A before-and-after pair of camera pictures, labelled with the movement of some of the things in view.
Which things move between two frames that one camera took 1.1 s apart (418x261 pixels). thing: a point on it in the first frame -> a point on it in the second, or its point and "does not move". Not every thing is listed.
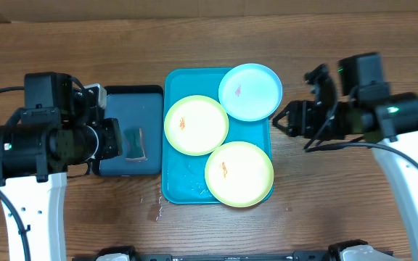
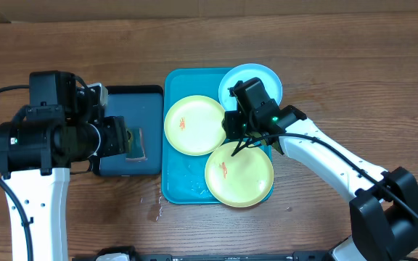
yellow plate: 196,125 does not move
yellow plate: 239,174 does not move
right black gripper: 304,118 -> 236,125
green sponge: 134,137 does not move
